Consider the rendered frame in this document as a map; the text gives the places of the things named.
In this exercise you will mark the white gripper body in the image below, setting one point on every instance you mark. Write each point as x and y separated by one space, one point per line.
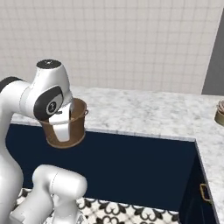
61 129

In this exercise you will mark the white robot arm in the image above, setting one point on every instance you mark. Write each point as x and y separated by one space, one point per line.
11 122

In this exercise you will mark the brown round basket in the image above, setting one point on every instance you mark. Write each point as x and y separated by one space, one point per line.
78 128

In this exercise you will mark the navy cabinet run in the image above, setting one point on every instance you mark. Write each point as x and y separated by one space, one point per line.
122 169

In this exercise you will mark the navy cabinet door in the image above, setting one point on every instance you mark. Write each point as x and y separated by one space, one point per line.
192 201

